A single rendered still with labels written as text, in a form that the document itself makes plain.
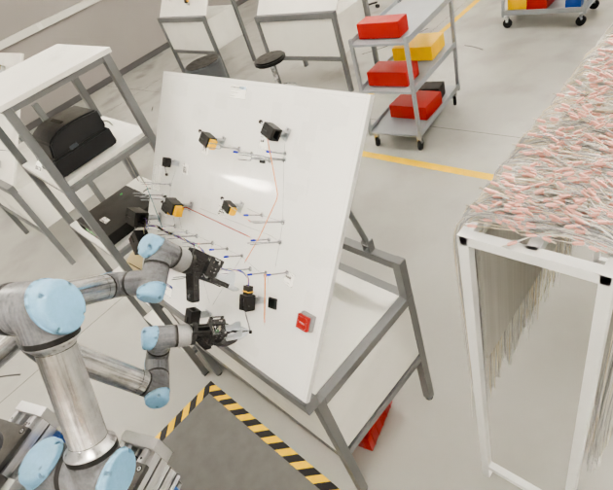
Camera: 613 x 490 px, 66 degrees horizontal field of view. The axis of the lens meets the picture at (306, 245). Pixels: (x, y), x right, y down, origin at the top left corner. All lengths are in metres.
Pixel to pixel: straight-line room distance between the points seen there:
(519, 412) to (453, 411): 0.30
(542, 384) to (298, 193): 1.62
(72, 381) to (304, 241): 0.81
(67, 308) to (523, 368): 2.18
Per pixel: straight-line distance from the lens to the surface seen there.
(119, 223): 2.53
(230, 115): 1.91
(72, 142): 2.35
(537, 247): 1.20
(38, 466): 1.35
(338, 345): 1.88
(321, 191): 1.53
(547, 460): 2.50
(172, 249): 1.47
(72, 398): 1.18
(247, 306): 1.69
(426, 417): 2.58
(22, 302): 1.11
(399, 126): 4.34
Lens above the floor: 2.28
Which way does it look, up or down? 39 degrees down
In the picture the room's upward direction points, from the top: 21 degrees counter-clockwise
